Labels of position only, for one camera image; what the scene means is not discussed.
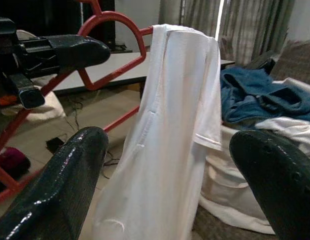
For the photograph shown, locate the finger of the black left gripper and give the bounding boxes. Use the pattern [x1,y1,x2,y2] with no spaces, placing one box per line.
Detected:
[43,34,112,71]

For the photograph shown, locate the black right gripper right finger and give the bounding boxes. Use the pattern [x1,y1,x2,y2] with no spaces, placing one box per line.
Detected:
[229,129,310,240]

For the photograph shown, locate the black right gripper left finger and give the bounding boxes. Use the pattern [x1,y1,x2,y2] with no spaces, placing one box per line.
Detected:
[0,126,110,240]

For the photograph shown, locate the red plastic hanger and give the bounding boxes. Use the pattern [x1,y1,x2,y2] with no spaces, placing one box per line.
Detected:
[0,0,156,207]

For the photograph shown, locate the white t-shirt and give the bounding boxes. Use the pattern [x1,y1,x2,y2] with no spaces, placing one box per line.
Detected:
[91,23,224,240]

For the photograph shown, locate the dark red cloth bundle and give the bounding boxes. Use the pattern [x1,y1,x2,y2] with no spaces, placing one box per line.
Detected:
[0,146,31,181]

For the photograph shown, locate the white fabric laundry basket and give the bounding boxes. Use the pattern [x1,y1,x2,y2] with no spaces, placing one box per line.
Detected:
[198,119,310,236]

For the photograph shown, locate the cream cloth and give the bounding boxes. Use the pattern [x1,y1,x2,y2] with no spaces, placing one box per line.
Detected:
[16,29,67,120]

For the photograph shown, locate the blue denim jeans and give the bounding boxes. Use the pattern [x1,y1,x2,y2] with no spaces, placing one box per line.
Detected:
[219,66,310,125]

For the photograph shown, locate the grey checked fabric chair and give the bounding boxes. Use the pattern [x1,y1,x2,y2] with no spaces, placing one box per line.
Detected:
[244,41,310,87]

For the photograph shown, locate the grey striped curtain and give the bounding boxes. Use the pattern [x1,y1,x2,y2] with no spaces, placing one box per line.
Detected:
[158,0,296,66]

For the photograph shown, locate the white table black frame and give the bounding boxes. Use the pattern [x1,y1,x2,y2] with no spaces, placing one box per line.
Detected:
[52,51,236,94]

